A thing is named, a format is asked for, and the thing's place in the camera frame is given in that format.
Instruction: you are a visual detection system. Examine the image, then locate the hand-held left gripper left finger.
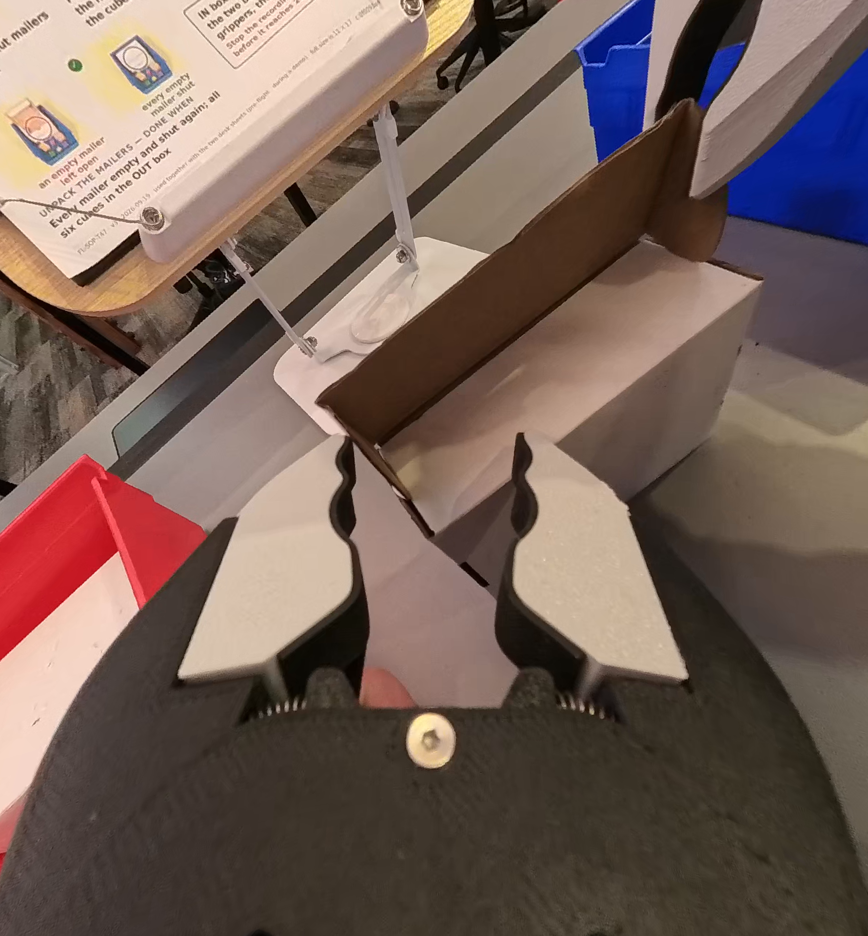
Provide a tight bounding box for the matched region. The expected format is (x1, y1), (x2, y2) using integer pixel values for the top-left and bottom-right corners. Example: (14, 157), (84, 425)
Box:
(178, 435), (370, 703)

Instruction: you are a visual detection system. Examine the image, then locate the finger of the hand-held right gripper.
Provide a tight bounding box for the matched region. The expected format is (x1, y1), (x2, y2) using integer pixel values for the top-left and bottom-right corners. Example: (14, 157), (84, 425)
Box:
(642, 0), (728, 134)
(689, 0), (868, 200)

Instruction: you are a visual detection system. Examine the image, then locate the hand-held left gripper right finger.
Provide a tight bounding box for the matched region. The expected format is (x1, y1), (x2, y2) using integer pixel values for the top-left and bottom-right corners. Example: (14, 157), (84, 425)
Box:
(495, 431), (691, 694)

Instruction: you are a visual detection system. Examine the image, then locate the white cardboard mailer box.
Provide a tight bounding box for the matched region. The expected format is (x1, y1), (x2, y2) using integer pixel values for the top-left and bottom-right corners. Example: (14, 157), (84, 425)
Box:
(317, 97), (766, 703)

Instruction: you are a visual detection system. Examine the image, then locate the person's left hand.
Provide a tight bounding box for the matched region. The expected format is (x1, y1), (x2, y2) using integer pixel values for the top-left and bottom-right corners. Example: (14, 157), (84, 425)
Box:
(359, 667), (418, 711)

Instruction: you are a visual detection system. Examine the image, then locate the blue plastic bin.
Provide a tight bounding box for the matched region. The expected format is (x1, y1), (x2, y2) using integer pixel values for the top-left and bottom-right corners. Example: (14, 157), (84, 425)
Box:
(575, 0), (868, 254)

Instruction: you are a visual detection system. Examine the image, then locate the black office chair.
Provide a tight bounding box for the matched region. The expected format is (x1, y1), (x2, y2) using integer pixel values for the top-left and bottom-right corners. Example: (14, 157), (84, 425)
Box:
(434, 0), (532, 93)

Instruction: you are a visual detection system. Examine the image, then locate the red plastic bin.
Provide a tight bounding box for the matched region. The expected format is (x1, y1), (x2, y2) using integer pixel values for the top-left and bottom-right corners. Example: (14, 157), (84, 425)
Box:
(0, 453), (210, 867)

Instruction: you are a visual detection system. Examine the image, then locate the wooden table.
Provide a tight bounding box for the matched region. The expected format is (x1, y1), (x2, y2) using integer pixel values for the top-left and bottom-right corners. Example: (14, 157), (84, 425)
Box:
(0, 0), (473, 375)

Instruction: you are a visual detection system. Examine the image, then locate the white instruction sign stand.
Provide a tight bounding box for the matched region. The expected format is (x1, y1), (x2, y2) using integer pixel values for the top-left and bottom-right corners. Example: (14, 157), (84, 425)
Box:
(0, 0), (495, 434)

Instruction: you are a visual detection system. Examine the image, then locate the thin wire tether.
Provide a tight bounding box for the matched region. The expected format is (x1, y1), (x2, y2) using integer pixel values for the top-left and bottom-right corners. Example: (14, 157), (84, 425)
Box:
(0, 195), (166, 229)

